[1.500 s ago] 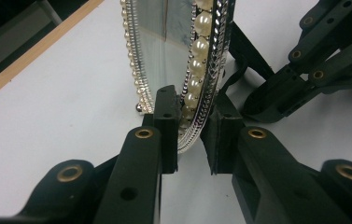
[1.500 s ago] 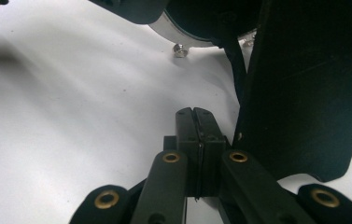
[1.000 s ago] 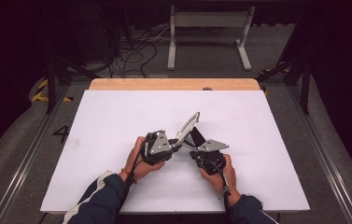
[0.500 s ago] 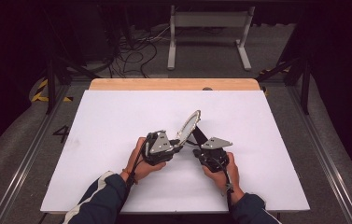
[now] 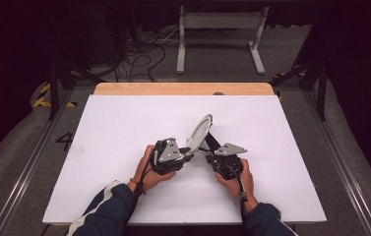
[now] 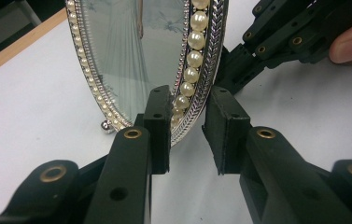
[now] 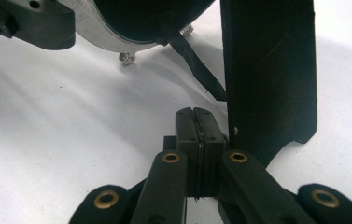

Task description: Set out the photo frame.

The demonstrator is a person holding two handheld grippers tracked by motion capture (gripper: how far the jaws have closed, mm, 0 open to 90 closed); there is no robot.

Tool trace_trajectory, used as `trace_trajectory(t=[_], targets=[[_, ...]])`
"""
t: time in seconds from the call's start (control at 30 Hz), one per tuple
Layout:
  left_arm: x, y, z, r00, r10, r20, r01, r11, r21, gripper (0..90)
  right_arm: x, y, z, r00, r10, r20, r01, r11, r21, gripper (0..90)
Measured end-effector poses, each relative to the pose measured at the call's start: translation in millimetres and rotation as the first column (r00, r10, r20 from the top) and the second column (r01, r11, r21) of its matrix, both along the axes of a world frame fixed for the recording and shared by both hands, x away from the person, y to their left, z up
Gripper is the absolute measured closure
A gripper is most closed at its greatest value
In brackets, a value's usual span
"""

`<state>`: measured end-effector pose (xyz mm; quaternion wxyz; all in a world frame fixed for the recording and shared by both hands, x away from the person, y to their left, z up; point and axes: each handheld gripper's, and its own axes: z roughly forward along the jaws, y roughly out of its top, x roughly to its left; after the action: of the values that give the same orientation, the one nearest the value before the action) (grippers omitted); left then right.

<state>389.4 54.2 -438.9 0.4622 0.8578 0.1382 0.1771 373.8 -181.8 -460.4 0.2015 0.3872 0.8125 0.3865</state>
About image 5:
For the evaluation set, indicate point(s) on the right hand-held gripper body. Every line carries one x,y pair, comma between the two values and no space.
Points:
229,160

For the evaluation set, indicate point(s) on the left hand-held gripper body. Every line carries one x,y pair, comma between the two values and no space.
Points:
168,154

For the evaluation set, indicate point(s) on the oval silver photo frame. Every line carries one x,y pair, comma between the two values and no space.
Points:
199,132

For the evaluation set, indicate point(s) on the person's right hand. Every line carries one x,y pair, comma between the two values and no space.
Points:
238,188

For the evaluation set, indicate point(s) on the person's left hand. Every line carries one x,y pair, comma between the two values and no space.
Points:
150,178

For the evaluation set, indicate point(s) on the white board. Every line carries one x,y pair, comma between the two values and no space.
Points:
124,118

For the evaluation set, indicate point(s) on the wooden table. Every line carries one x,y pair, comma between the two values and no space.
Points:
179,88

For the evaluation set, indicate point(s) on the yellow black floor tape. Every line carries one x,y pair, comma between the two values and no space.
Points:
288,73
42,98

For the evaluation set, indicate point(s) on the black metal stand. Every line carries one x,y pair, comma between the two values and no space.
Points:
54,85
321,88

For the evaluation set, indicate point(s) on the aluminium floor rail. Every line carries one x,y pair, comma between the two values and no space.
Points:
340,164
25,170

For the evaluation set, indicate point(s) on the grey metal table frame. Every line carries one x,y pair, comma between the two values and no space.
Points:
220,20

